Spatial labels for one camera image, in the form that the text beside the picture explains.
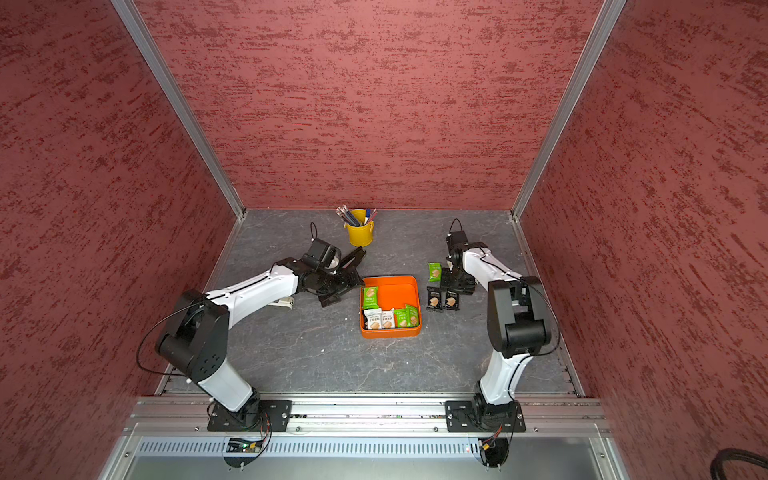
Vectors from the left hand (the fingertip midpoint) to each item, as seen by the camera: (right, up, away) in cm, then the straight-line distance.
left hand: (353, 295), depth 88 cm
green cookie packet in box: (+5, -1, +4) cm, 7 cm away
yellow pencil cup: (0, +19, +19) cm, 26 cm away
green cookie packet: (+27, +6, +14) cm, 31 cm away
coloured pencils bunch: (-4, +26, +10) cm, 28 cm away
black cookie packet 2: (+31, -3, +6) cm, 31 cm away
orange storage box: (+13, -1, +9) cm, 16 cm away
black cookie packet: (+26, -3, +7) cm, 27 cm away
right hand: (+31, 0, +6) cm, 32 cm away
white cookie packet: (+6, -7, 0) cm, 9 cm away
